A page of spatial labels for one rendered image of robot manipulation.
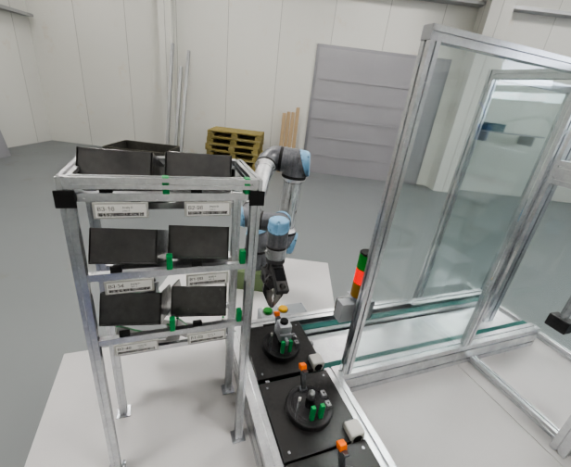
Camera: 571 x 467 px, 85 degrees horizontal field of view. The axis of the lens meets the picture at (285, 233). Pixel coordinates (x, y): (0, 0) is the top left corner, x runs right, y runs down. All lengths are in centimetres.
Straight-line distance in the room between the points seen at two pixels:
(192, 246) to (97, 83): 920
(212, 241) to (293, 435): 59
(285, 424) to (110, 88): 920
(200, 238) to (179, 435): 65
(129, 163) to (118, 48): 890
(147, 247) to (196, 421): 64
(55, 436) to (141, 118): 858
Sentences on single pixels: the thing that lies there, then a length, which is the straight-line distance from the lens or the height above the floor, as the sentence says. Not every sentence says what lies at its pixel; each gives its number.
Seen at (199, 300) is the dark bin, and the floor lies 134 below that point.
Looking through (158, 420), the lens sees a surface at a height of 86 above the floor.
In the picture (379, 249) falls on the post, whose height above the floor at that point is 145.
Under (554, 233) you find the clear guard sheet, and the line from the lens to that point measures 193.
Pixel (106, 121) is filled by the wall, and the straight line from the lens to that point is 984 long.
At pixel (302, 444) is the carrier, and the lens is 101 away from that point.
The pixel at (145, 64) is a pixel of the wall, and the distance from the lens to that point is 923.
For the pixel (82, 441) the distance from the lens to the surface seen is 121.
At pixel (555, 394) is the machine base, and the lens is 175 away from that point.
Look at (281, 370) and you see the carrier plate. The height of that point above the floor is 97.
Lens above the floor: 182
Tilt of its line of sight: 24 degrees down
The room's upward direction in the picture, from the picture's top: 7 degrees clockwise
